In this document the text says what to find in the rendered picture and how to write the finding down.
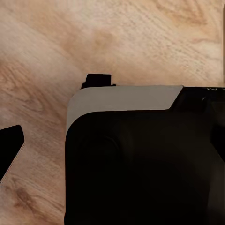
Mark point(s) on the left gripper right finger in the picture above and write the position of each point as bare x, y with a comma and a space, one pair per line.
217, 139

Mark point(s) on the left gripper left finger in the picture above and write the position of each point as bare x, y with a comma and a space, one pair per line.
11, 140

